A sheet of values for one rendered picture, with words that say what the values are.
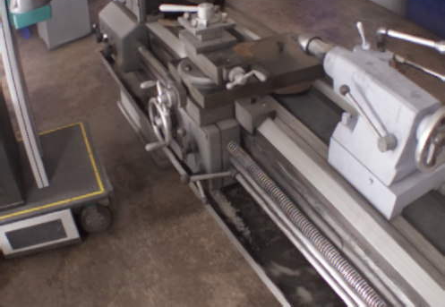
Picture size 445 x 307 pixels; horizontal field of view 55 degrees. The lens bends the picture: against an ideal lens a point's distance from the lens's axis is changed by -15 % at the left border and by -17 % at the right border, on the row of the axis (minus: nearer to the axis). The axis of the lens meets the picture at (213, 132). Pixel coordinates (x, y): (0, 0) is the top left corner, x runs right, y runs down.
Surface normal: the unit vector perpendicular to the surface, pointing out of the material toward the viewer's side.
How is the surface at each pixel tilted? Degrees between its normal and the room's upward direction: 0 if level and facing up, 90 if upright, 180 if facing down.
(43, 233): 90
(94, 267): 0
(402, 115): 82
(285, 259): 0
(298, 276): 0
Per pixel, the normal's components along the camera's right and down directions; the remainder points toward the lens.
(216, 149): 0.46, 0.50
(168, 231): -0.04, -0.81
